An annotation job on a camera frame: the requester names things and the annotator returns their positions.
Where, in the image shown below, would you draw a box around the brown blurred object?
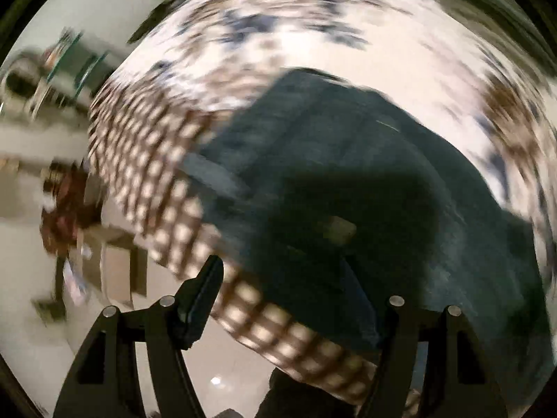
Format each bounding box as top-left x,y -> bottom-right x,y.
40,160 -> 106,258

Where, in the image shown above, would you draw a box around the dark cloth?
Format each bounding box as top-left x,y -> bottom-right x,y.
254,368 -> 364,418

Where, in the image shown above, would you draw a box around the checked floral printed blanket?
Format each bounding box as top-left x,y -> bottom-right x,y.
86,0 -> 557,407

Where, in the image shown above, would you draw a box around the cardboard box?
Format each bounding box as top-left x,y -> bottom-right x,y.
101,239 -> 149,308

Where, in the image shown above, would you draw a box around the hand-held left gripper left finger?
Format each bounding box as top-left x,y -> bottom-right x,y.
53,255 -> 225,418

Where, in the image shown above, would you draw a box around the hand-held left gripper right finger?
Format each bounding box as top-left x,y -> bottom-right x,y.
357,295 -> 510,418

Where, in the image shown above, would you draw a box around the dark blue denim pants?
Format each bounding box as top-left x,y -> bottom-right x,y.
182,67 -> 554,401

